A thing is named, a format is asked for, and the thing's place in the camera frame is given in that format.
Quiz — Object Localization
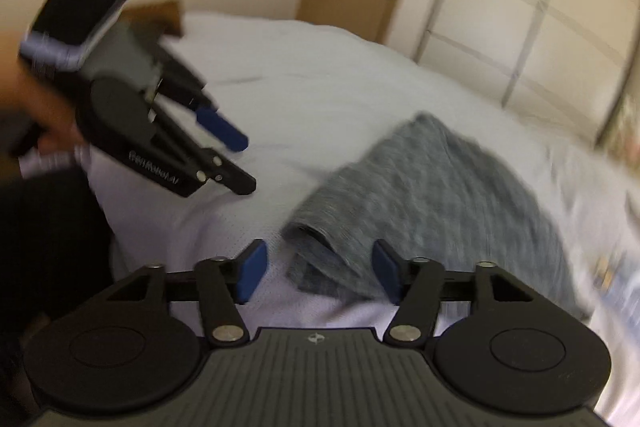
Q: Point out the grey checked shorts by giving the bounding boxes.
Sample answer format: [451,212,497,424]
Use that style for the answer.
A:
[282,112,586,320]

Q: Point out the cream wardrobe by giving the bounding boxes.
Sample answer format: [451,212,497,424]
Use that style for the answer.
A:
[410,0,640,142]

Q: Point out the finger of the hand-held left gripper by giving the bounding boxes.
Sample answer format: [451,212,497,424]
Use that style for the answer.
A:
[145,99,258,198]
[150,39,250,154]

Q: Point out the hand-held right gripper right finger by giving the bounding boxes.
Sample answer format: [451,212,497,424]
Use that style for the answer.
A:
[371,238,532,349]

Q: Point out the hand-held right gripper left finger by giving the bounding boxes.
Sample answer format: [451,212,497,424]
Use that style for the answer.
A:
[106,238,269,349]

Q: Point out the brown headboard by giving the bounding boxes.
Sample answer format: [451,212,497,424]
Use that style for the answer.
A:
[122,0,187,38]

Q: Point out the bed with white sheet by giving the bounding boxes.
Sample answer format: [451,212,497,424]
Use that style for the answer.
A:
[87,9,640,427]

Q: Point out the person's left hand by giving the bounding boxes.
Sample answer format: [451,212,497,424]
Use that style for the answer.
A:
[15,57,91,152]

